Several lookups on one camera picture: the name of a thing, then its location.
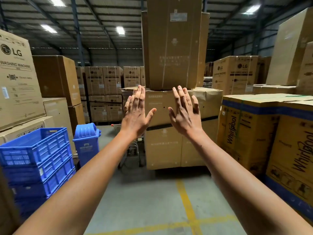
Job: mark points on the person's right hand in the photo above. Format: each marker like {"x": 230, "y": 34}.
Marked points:
{"x": 185, "y": 119}

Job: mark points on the person's left hand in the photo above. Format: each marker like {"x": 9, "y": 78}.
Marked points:
{"x": 135, "y": 119}

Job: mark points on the person's right forearm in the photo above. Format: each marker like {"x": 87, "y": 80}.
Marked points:
{"x": 232, "y": 183}

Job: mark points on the person's left forearm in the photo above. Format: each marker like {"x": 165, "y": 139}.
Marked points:
{"x": 85, "y": 188}

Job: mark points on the blue plastic trash bin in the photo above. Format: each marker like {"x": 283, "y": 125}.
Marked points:
{"x": 86, "y": 149}

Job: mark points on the brown plain cardboard box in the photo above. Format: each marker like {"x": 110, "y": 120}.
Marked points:
{"x": 56, "y": 75}
{"x": 77, "y": 117}

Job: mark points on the tall plain cardboard box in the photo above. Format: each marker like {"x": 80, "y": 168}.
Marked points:
{"x": 203, "y": 46}
{"x": 144, "y": 46}

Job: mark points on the tall cardboard box white label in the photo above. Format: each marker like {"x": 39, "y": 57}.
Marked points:
{"x": 173, "y": 46}

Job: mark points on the pale tall cardboard box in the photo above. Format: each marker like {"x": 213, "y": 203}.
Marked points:
{"x": 57, "y": 112}

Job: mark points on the bright ceiling light panel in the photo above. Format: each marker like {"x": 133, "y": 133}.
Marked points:
{"x": 251, "y": 9}
{"x": 120, "y": 30}
{"x": 56, "y": 1}
{"x": 49, "y": 28}

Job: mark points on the dark brown cardboard box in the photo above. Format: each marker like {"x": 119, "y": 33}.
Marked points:
{"x": 264, "y": 70}

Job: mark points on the flat low cardboard box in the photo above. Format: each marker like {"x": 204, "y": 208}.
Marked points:
{"x": 274, "y": 90}

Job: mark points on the stack of blue plastic crates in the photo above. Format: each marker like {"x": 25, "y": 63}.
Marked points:
{"x": 34, "y": 154}

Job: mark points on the huge tilted cardboard box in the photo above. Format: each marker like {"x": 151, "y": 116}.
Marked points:
{"x": 288, "y": 51}

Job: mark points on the large printed cardboard box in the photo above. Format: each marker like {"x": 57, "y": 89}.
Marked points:
{"x": 17, "y": 78}

